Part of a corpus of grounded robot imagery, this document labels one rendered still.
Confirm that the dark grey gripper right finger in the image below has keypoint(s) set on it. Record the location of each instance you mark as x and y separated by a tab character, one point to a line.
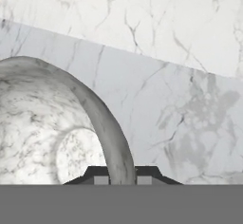
152	173

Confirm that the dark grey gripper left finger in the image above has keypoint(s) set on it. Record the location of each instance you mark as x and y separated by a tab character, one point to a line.
95	174

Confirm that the white marble bowl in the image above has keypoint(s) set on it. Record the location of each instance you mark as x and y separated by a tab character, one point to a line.
38	120

